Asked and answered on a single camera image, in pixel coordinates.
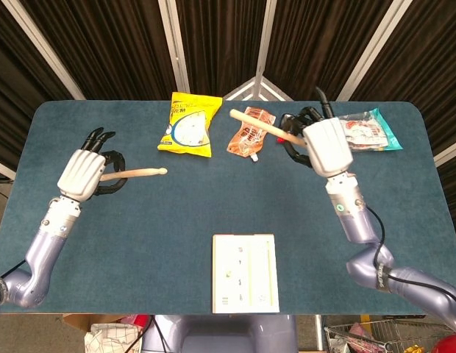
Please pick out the yellow snack bag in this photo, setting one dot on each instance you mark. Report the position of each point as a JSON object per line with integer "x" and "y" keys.
{"x": 187, "y": 128}

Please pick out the black bottle with red cap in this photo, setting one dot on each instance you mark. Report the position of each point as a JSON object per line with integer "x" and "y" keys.
{"x": 279, "y": 140}

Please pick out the pink plastic bag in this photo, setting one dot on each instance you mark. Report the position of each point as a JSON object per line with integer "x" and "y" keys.
{"x": 360, "y": 331}

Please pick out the blue-grey robot torso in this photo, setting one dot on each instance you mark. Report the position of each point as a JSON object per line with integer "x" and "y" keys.
{"x": 220, "y": 334}

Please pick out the yellow packet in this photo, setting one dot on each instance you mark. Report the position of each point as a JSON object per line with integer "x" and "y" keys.
{"x": 415, "y": 348}

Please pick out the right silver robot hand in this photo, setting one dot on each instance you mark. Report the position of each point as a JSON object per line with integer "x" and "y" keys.
{"x": 329, "y": 147}

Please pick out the white instruction card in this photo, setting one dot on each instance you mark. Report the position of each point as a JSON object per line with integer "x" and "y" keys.
{"x": 246, "y": 274}

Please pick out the orange spouted sauce pouch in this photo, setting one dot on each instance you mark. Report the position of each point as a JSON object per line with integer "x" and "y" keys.
{"x": 246, "y": 141}

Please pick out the small red object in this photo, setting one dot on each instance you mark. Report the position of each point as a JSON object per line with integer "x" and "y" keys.
{"x": 141, "y": 320}

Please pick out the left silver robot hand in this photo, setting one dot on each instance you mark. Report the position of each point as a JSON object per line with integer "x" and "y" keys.
{"x": 82, "y": 173}

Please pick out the white screen frame post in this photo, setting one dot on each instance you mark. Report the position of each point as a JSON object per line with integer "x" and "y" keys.
{"x": 43, "y": 48}
{"x": 173, "y": 44}
{"x": 450, "y": 156}
{"x": 370, "y": 48}
{"x": 266, "y": 44}
{"x": 1, "y": 168}

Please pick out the red round object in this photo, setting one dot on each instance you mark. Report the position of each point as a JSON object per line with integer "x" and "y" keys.
{"x": 450, "y": 345}

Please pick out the dark brown pleated curtain panel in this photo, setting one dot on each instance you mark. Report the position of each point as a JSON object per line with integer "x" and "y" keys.
{"x": 426, "y": 62}
{"x": 14, "y": 73}
{"x": 220, "y": 44}
{"x": 110, "y": 48}
{"x": 316, "y": 44}

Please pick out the blue velvet table cover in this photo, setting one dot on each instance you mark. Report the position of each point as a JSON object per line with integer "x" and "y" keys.
{"x": 158, "y": 220}

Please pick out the white table leg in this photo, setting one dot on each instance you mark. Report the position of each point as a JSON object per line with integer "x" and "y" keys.
{"x": 318, "y": 334}

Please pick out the white screen bottom rail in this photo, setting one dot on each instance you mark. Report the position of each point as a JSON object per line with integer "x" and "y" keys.
{"x": 235, "y": 92}

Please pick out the teal snack bag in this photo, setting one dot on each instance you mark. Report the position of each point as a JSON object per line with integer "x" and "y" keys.
{"x": 375, "y": 132}

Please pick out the white checkered cloth bag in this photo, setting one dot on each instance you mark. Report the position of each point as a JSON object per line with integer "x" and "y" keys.
{"x": 110, "y": 338}

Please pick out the plain wooden drumstick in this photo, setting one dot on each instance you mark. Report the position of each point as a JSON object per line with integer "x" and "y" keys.
{"x": 139, "y": 173}

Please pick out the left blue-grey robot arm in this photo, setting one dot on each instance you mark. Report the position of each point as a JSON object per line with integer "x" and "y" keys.
{"x": 44, "y": 250}

